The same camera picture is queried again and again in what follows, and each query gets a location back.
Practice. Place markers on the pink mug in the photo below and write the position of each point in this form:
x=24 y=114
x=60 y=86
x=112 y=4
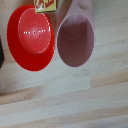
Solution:
x=76 y=40

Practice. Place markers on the red plastic bowl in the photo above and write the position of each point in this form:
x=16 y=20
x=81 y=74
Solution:
x=33 y=36

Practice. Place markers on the yellow red snack box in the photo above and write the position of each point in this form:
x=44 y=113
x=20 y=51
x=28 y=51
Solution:
x=46 y=5

